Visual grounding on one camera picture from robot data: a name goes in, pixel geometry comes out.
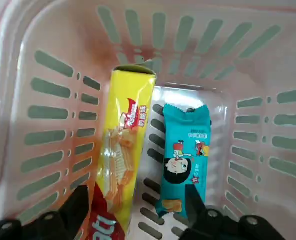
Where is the pink plastic basket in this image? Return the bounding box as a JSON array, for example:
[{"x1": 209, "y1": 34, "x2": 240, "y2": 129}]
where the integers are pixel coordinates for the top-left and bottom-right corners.
[{"x1": 0, "y1": 0, "x2": 296, "y2": 240}]

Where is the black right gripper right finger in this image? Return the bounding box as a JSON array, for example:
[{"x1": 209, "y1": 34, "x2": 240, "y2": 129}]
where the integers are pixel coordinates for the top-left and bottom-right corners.
[{"x1": 180, "y1": 184, "x2": 286, "y2": 240}]

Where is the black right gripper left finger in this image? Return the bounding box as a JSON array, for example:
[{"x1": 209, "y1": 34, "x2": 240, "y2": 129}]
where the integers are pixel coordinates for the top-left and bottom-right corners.
[{"x1": 0, "y1": 184, "x2": 90, "y2": 240}]

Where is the yellow wafer box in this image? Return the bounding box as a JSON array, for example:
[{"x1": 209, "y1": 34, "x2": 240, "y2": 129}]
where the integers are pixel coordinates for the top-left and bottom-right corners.
[{"x1": 81, "y1": 63, "x2": 157, "y2": 240}]

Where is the teal snack packet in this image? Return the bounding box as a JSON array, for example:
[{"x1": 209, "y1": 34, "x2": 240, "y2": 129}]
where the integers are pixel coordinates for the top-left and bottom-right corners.
[{"x1": 154, "y1": 103, "x2": 211, "y2": 220}]

